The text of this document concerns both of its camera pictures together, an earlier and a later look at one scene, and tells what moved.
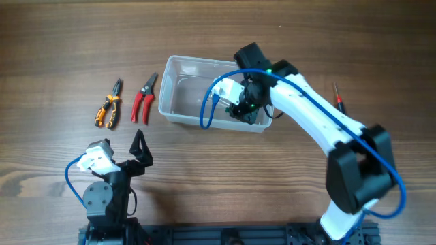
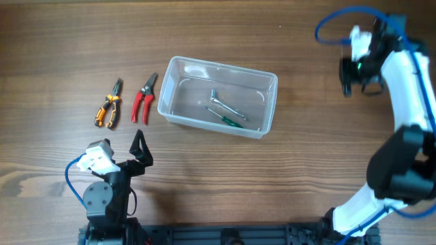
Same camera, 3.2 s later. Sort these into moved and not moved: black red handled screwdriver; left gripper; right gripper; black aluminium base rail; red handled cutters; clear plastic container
Moved: right gripper; black red handled screwdriver
Not moved: black aluminium base rail; clear plastic container; left gripper; red handled cutters
